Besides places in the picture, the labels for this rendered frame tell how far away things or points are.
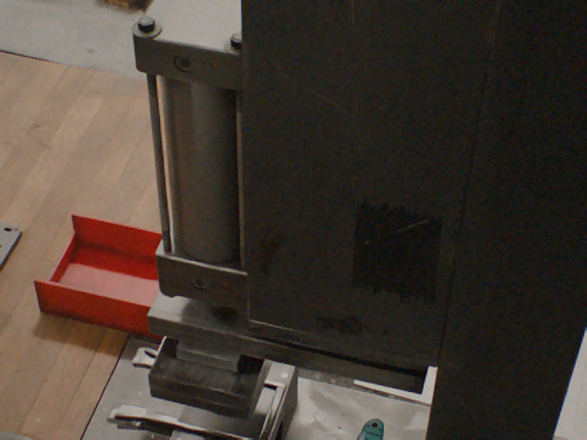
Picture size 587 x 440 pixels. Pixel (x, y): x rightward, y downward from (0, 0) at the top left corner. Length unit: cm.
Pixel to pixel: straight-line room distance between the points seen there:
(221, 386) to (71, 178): 62
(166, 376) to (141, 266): 42
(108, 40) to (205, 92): 249
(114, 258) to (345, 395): 35
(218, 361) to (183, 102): 30
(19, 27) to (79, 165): 182
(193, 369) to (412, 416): 35
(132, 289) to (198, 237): 50
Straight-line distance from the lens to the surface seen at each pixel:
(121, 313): 143
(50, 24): 346
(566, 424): 140
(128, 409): 128
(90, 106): 176
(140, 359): 132
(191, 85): 88
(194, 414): 127
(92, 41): 338
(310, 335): 101
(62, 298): 145
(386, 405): 139
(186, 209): 98
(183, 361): 112
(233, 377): 111
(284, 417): 131
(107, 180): 164
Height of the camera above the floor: 203
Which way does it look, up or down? 46 degrees down
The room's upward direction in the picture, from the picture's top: 1 degrees clockwise
